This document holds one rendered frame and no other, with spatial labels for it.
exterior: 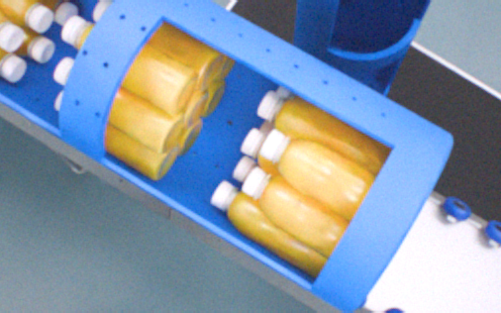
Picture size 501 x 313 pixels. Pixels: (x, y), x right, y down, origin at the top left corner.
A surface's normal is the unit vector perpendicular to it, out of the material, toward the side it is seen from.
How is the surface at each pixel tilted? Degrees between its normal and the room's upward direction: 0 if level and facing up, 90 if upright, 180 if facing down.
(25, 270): 0
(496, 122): 0
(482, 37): 0
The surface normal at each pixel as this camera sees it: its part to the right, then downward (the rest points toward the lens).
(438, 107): -0.01, -0.25
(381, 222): -0.17, 0.00
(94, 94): -0.31, 0.27
